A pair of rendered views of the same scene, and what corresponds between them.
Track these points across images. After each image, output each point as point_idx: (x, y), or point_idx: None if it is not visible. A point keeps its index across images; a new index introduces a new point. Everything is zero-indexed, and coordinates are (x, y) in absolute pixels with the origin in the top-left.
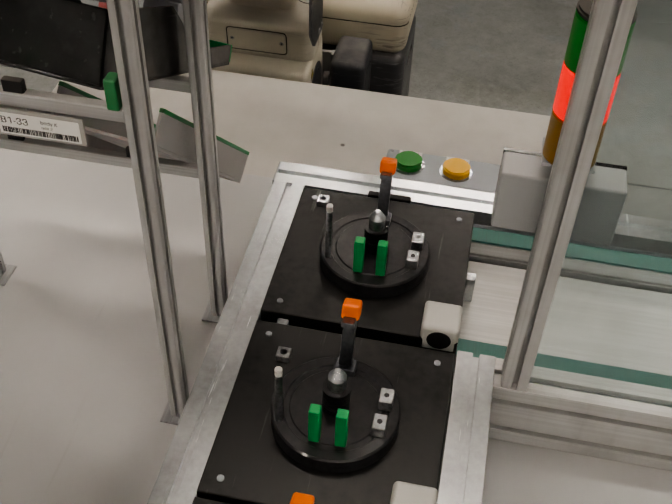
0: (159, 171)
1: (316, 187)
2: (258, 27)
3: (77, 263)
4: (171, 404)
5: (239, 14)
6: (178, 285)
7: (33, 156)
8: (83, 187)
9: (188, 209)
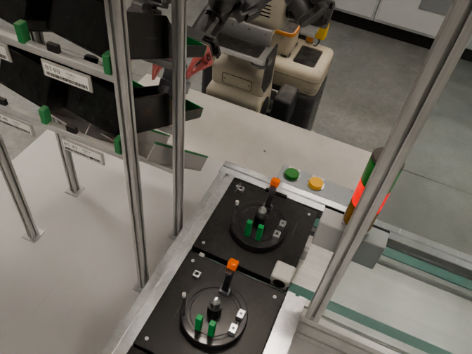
0: (140, 183)
1: (240, 179)
2: (238, 76)
3: (114, 192)
4: (139, 282)
5: (230, 67)
6: (161, 214)
7: None
8: None
9: None
